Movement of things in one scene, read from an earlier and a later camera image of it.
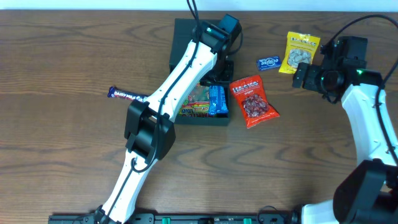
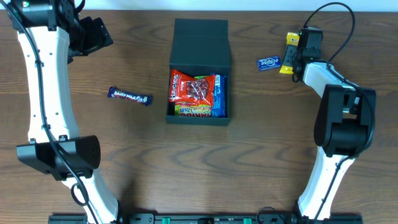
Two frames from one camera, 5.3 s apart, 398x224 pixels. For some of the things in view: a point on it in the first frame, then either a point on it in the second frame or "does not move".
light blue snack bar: x=217 y=103 does not move
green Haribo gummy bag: x=196 y=104 does not move
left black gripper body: x=222 y=72 to x=97 y=35
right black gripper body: x=298 y=75 to x=290 y=56
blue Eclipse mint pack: x=268 y=63 does not move
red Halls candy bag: x=251 y=93 to x=185 y=88
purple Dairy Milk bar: x=112 y=91 does not move
